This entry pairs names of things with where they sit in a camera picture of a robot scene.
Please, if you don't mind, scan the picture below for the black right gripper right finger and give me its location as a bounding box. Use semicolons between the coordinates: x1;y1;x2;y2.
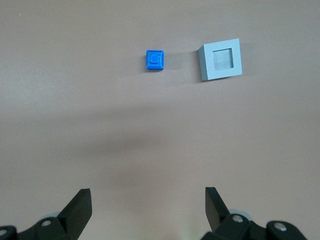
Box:
199;186;307;240

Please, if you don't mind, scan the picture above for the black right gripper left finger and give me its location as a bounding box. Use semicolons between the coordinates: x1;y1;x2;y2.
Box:
0;188;93;240

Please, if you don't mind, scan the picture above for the small blue square plastic part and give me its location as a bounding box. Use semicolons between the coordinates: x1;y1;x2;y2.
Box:
144;49;166;72

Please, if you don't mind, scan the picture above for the gray square base with recess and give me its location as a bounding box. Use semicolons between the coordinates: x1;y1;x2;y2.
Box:
197;38;243;82

